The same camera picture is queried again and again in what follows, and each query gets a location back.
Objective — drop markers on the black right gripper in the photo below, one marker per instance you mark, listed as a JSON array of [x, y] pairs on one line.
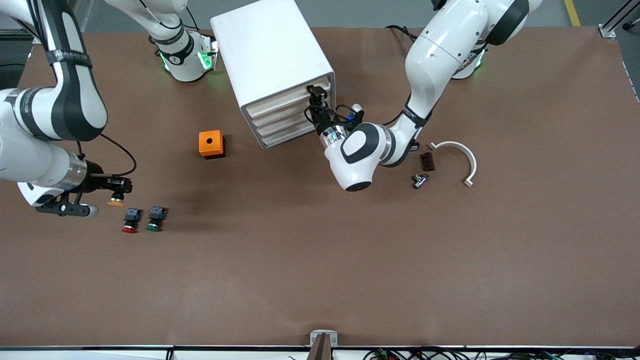
[[98, 183]]

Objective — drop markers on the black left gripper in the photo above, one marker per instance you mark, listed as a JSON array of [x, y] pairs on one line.
[[321, 120]]

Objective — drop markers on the yellow push button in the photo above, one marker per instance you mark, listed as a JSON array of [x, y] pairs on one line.
[[116, 201]]

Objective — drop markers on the white plastic drawer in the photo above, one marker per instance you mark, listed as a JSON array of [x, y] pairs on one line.
[[275, 113], [275, 100], [280, 135], [275, 124]]

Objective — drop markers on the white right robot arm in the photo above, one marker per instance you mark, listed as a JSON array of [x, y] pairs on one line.
[[75, 100]]

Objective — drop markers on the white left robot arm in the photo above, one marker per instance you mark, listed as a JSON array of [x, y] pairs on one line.
[[435, 55]]

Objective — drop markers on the red push button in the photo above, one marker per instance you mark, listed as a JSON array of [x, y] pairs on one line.
[[131, 221]]

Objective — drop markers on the green push button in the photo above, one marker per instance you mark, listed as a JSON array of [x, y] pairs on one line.
[[155, 219]]

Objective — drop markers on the white drawer cabinet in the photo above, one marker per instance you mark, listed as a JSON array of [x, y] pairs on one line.
[[265, 45]]

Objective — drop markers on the brown terminal block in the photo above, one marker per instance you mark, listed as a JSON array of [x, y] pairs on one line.
[[427, 162]]

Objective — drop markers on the silver metal connector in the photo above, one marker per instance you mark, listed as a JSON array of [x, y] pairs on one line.
[[419, 181]]

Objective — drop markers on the brown table cover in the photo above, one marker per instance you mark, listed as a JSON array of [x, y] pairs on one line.
[[320, 250]]

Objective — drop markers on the yellow floor tape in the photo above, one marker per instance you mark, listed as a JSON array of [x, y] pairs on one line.
[[572, 12]]

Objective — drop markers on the orange button enclosure box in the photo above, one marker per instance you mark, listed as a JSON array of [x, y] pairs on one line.
[[210, 143]]

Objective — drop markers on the white curved plastic bracket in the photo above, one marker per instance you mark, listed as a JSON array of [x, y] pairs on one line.
[[470, 157]]

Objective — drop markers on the white table edge rail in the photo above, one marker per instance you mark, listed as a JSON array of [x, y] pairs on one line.
[[100, 354]]

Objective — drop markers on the silver metal table bracket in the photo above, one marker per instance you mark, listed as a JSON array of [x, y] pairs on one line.
[[315, 337]]

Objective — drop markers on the brown camera post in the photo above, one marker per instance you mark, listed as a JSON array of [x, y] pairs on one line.
[[320, 352]]

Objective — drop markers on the aluminium frame post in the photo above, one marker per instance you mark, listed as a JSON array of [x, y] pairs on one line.
[[607, 31]]

